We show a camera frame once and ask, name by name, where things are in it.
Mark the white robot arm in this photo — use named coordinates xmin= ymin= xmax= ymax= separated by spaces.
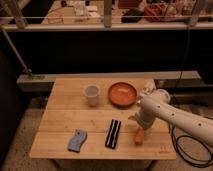
xmin=129 ymin=89 xmax=213 ymax=148

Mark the black cable on floor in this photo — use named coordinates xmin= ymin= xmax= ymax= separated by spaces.
xmin=169 ymin=123 xmax=213 ymax=169

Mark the black striped block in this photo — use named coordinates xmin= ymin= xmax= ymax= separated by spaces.
xmin=105 ymin=120 xmax=121 ymax=149

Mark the orange plate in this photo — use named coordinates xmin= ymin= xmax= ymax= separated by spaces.
xmin=108 ymin=82 xmax=137 ymax=107

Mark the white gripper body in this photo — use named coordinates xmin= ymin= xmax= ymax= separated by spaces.
xmin=128 ymin=111 xmax=154 ymax=131

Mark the wooden table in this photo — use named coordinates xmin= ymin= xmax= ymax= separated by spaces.
xmin=30 ymin=78 xmax=176 ymax=160

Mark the white ceramic cup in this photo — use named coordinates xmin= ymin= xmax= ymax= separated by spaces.
xmin=84 ymin=85 xmax=100 ymax=107

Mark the metal railing frame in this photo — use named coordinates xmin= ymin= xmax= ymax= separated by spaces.
xmin=0 ymin=0 xmax=213 ymax=80

